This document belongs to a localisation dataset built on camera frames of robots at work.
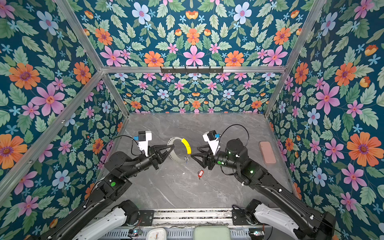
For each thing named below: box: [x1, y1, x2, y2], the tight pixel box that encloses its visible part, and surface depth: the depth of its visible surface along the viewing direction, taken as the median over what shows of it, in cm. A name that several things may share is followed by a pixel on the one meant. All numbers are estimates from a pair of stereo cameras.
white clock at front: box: [146, 227, 166, 240], surface depth 69 cm
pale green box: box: [193, 225, 231, 240], surface depth 69 cm
